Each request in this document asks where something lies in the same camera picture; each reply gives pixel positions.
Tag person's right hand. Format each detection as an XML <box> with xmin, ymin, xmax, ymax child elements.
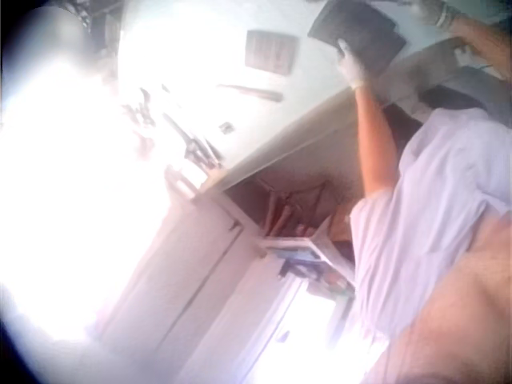
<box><xmin>414</xmin><ymin>0</ymin><xmax>455</xmax><ymax>30</ymax></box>

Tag person's left hand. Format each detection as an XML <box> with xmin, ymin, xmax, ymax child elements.
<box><xmin>335</xmin><ymin>38</ymin><xmax>371</xmax><ymax>91</ymax></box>

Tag black panel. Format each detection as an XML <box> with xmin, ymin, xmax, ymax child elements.
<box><xmin>306</xmin><ymin>0</ymin><xmax>408</xmax><ymax>79</ymax></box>

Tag grey flat casing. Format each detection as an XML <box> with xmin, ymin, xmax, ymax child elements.
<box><xmin>374</xmin><ymin>38</ymin><xmax>471</xmax><ymax>110</ymax></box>

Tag grey tool tray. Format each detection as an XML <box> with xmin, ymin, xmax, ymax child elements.
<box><xmin>244</xmin><ymin>30</ymin><xmax>300</xmax><ymax>77</ymax></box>

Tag long dark tool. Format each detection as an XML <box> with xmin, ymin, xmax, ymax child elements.
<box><xmin>217</xmin><ymin>82</ymin><xmax>284</xmax><ymax>103</ymax></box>

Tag cluttered under-table shelf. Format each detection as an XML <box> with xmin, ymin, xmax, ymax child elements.
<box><xmin>223</xmin><ymin>171</ymin><xmax>358</xmax><ymax>307</ymax></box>

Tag black pliers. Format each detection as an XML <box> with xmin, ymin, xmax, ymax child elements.
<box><xmin>162</xmin><ymin>113</ymin><xmax>223</xmax><ymax>169</ymax></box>

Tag white drawer cabinet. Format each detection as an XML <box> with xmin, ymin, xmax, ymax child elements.
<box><xmin>95</xmin><ymin>167</ymin><xmax>266</xmax><ymax>363</ymax></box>

